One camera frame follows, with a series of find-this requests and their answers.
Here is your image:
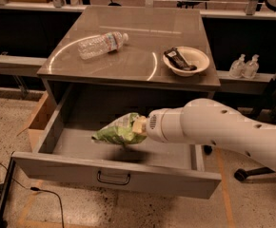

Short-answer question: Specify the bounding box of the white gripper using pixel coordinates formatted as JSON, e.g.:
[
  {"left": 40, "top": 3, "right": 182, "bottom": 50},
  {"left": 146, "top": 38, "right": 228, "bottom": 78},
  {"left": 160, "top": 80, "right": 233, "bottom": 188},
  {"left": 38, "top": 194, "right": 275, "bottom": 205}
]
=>
[{"left": 132, "top": 107, "right": 185, "bottom": 143}]

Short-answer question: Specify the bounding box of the green jalapeno chip bag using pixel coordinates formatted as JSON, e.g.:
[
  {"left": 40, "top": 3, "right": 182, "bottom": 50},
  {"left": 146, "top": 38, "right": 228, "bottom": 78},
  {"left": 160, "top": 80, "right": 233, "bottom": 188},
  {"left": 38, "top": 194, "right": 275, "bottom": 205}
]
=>
[{"left": 91, "top": 112, "right": 146, "bottom": 145}]

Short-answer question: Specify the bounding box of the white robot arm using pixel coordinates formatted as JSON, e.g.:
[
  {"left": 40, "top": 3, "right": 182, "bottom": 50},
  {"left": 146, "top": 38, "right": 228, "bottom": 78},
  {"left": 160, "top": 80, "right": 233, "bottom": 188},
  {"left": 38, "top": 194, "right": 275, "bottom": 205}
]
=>
[{"left": 132, "top": 99, "right": 276, "bottom": 172}]

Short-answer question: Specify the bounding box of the grey metal drawer cabinet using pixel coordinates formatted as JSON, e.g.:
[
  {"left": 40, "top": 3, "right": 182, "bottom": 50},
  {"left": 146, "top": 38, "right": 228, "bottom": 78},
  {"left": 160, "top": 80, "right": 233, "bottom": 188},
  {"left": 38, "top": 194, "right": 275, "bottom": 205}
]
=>
[{"left": 36, "top": 5, "right": 222, "bottom": 155}]

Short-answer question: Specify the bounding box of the open grey top drawer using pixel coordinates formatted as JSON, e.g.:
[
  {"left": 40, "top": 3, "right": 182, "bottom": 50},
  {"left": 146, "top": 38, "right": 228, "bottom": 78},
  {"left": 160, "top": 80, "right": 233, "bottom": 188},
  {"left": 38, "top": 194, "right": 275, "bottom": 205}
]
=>
[{"left": 12, "top": 84, "right": 221, "bottom": 199}]

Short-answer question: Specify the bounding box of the black snack bar wrapper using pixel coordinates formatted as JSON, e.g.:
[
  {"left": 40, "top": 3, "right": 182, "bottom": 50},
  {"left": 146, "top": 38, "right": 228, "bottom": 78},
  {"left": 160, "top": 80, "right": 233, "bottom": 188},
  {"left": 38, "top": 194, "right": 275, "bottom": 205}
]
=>
[{"left": 164, "top": 47, "right": 197, "bottom": 71}]

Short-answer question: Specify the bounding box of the white paper bowl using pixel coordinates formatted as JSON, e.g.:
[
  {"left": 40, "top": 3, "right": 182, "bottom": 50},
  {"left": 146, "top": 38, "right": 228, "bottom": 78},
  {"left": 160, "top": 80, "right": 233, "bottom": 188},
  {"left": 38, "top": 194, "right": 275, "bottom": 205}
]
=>
[{"left": 163, "top": 47, "right": 209, "bottom": 77}]

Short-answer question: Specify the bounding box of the clear plastic water bottle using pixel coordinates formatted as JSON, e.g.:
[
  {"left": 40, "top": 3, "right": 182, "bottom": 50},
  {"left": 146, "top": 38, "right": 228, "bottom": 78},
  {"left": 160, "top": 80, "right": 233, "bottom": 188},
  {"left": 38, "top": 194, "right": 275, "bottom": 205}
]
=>
[{"left": 78, "top": 31, "right": 128, "bottom": 60}]

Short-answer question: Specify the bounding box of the brown cardboard box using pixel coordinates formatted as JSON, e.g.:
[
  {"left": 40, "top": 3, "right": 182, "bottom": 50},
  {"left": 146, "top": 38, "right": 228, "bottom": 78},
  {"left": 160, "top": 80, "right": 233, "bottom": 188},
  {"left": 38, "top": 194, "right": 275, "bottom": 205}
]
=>
[{"left": 18, "top": 91, "right": 56, "bottom": 152}]

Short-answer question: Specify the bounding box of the clear sanitizer bottle left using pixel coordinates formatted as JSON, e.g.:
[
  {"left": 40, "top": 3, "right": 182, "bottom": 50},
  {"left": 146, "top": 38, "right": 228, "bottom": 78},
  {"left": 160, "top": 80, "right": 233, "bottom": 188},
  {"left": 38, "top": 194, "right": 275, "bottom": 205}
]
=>
[{"left": 229, "top": 54, "right": 246, "bottom": 78}]

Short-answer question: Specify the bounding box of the clear sanitizer bottle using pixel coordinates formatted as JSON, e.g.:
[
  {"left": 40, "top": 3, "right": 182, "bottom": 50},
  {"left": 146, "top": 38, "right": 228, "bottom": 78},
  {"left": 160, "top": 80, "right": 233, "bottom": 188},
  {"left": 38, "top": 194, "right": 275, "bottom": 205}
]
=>
[
  {"left": 242, "top": 54, "right": 259, "bottom": 79},
  {"left": 229, "top": 54, "right": 246, "bottom": 78}
]

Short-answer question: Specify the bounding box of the black office chair base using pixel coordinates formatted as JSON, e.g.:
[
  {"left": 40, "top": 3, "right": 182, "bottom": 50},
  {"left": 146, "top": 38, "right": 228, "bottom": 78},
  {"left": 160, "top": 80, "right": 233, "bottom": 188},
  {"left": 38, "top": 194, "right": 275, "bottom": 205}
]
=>
[{"left": 233, "top": 56, "right": 276, "bottom": 182}]

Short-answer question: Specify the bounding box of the clear sanitizer bottle right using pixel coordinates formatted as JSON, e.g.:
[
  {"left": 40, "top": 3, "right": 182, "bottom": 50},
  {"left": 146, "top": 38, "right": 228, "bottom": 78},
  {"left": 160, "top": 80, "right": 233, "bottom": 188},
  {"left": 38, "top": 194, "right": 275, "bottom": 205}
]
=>
[{"left": 242, "top": 54, "right": 259, "bottom": 79}]

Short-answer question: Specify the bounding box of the black metal stand leg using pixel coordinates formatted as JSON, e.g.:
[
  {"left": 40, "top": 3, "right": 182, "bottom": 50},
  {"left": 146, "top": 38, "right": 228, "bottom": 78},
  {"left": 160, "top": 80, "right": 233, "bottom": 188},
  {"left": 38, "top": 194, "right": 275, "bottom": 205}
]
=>
[{"left": 0, "top": 159, "right": 15, "bottom": 228}]

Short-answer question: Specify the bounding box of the black metal drawer handle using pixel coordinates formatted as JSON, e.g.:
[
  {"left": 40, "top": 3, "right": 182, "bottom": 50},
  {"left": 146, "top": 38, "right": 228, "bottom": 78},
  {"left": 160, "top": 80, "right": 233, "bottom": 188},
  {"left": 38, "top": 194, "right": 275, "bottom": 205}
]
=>
[{"left": 97, "top": 171, "right": 131, "bottom": 186}]

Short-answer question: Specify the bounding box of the black floor cable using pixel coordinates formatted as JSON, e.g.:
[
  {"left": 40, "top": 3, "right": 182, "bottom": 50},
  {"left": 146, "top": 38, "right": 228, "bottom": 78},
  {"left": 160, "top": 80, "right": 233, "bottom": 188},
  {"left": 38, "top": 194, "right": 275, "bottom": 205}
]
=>
[{"left": 0, "top": 150, "right": 66, "bottom": 228}]

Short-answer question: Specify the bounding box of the grey side bench rail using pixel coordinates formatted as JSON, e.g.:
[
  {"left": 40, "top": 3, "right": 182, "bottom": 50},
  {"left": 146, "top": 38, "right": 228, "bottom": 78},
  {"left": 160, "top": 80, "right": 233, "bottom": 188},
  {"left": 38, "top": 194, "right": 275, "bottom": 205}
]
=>
[{"left": 0, "top": 55, "right": 47, "bottom": 77}]

